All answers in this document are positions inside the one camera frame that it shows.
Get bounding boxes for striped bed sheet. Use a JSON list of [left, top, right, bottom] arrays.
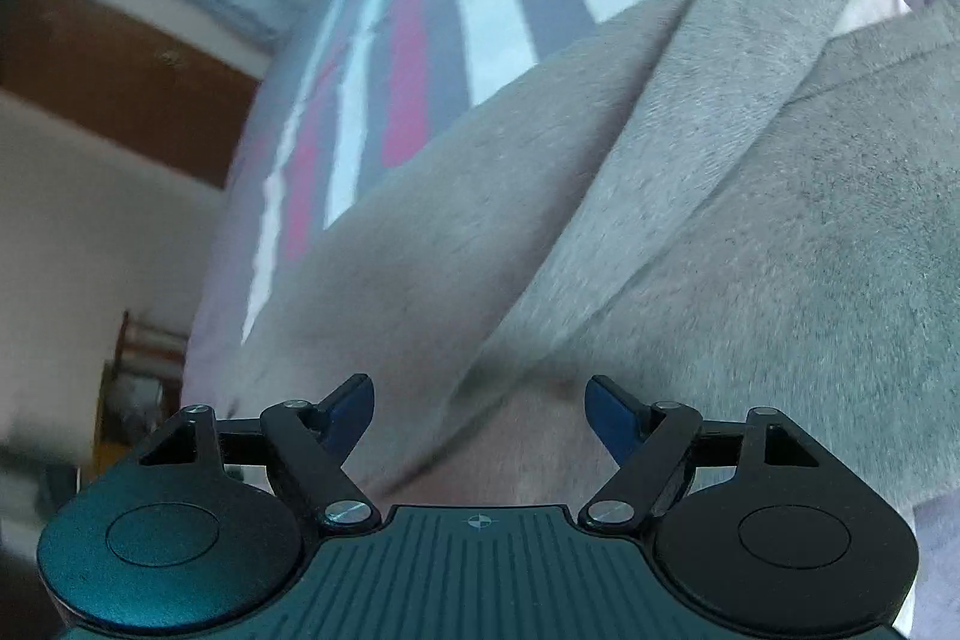
[[179, 0, 960, 634]]

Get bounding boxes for brown wooden door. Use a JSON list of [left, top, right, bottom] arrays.
[[2, 0, 259, 188]]

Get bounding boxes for wooden chair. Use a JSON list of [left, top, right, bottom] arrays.
[[85, 310, 189, 482]]

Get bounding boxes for grey fleece pants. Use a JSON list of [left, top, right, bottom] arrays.
[[179, 0, 960, 522]]

